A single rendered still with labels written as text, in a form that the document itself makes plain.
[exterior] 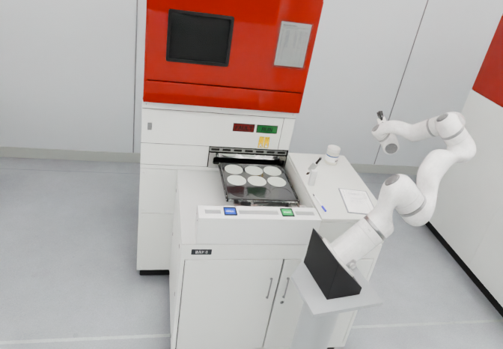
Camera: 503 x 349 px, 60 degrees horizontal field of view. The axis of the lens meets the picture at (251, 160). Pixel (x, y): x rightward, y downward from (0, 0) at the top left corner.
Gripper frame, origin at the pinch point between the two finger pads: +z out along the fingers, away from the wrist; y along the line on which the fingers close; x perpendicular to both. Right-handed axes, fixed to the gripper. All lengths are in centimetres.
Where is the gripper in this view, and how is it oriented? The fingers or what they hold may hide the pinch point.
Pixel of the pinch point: (382, 119)
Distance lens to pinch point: 262.4
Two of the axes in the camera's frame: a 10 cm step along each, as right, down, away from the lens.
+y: 4.5, 7.6, 4.6
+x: 8.9, -3.3, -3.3
